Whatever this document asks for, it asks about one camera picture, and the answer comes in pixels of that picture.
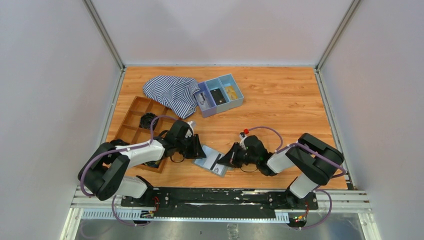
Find silver card in box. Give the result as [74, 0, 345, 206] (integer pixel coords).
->
[194, 91, 211, 111]

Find black striped white card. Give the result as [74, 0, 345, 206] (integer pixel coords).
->
[209, 153, 222, 171]

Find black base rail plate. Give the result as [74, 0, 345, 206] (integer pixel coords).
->
[120, 187, 319, 219]

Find grey card holder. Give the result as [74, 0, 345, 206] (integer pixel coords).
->
[192, 145, 234, 177]

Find blue three-compartment box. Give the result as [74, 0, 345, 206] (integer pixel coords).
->
[194, 73, 244, 118]

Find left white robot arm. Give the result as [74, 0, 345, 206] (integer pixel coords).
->
[77, 120, 206, 201]

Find black card in box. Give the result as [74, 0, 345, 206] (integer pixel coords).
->
[210, 88, 227, 106]

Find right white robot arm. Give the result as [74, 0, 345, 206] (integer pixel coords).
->
[217, 133, 346, 209]

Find gold card in box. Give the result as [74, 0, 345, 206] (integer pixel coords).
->
[224, 85, 239, 101]

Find black ribbed round part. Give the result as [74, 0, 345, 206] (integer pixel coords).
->
[139, 112, 158, 130]

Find striped blue white cloth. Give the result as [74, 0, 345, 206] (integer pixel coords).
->
[142, 75, 200, 119]

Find wooden compartment tray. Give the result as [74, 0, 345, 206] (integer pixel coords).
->
[105, 96, 182, 174]

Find patterned card in holder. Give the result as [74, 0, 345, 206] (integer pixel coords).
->
[212, 164, 228, 176]

